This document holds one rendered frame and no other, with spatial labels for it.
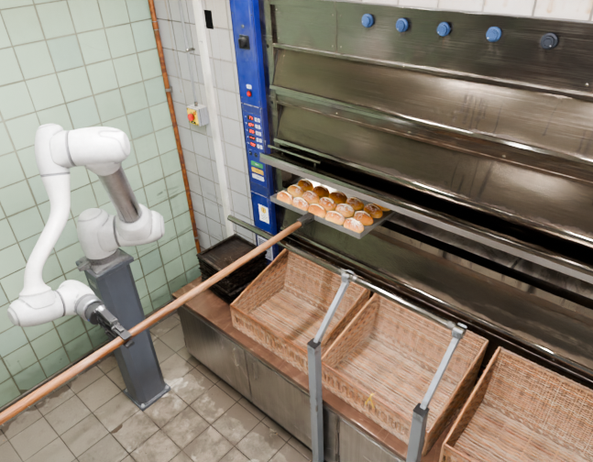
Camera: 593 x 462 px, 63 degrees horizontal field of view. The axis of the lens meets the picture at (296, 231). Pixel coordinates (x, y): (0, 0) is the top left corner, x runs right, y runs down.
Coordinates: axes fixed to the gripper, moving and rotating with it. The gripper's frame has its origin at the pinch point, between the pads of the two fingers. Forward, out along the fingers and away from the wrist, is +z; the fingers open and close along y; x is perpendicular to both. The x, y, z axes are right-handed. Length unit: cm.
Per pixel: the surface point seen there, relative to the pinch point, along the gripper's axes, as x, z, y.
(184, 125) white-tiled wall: -115, -112, -14
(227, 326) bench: -63, -28, 62
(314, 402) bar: -54, 39, 58
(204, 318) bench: -60, -43, 63
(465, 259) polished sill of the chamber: -114, 70, 1
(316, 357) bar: -55, 40, 30
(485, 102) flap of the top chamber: -116, 66, -63
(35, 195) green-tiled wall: -25, -123, -2
